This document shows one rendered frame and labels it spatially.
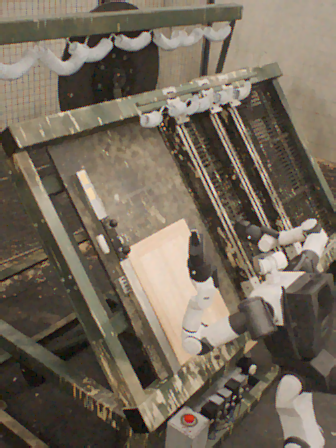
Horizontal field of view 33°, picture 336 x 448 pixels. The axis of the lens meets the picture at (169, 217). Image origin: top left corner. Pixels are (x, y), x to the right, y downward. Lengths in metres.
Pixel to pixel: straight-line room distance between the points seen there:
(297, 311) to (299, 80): 5.96
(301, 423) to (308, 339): 0.46
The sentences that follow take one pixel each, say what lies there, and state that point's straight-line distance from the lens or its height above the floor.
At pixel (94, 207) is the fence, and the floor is 1.52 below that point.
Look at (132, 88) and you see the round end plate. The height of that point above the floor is 1.77.
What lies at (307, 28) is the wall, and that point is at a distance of 7.86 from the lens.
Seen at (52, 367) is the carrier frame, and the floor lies 0.79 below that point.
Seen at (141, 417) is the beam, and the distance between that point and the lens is 2.34.
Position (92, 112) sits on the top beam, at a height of 1.85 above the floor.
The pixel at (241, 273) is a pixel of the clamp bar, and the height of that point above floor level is 1.04.
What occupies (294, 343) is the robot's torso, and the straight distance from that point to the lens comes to 2.31.
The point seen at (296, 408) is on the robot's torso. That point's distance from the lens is 2.52.
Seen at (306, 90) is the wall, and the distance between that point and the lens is 7.92.
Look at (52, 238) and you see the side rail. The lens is 2.24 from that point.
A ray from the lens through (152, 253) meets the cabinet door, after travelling 2.55.
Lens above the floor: 2.56
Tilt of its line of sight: 27 degrees down
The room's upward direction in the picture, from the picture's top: 5 degrees clockwise
